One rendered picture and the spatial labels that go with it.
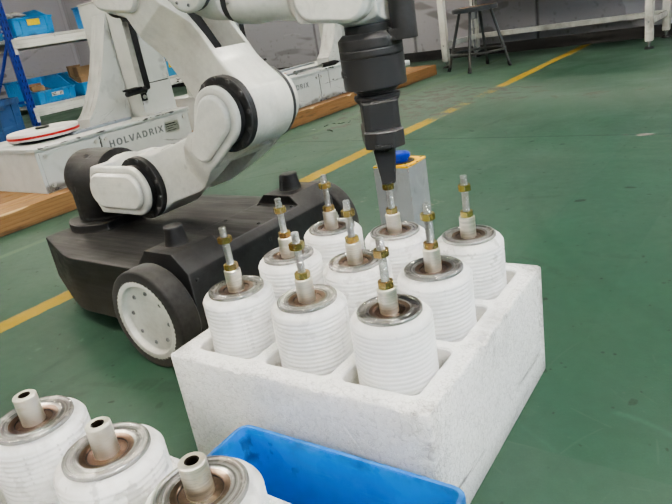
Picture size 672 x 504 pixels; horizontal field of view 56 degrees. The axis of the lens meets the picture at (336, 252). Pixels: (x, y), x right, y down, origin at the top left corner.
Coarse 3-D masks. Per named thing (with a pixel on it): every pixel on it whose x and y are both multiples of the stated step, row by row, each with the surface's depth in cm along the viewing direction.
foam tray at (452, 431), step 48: (528, 288) 89; (480, 336) 77; (528, 336) 90; (192, 384) 85; (240, 384) 79; (288, 384) 74; (336, 384) 72; (432, 384) 69; (480, 384) 75; (528, 384) 92; (288, 432) 78; (336, 432) 73; (384, 432) 68; (432, 432) 65; (480, 432) 77; (480, 480) 78
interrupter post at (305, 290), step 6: (300, 282) 76; (306, 282) 76; (312, 282) 77; (300, 288) 76; (306, 288) 76; (312, 288) 77; (300, 294) 76; (306, 294) 76; (312, 294) 77; (300, 300) 77; (306, 300) 77; (312, 300) 77
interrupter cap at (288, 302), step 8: (320, 288) 79; (328, 288) 79; (280, 296) 79; (288, 296) 79; (296, 296) 79; (320, 296) 78; (328, 296) 77; (336, 296) 77; (280, 304) 77; (288, 304) 76; (296, 304) 77; (304, 304) 77; (312, 304) 76; (320, 304) 75; (328, 304) 75; (288, 312) 75; (296, 312) 74; (304, 312) 74
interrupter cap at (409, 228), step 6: (402, 222) 98; (408, 222) 98; (414, 222) 97; (378, 228) 98; (384, 228) 97; (402, 228) 96; (408, 228) 95; (414, 228) 95; (372, 234) 95; (378, 234) 95; (384, 234) 95; (390, 234) 95; (396, 234) 94; (402, 234) 93; (408, 234) 92; (414, 234) 93; (384, 240) 93; (390, 240) 92
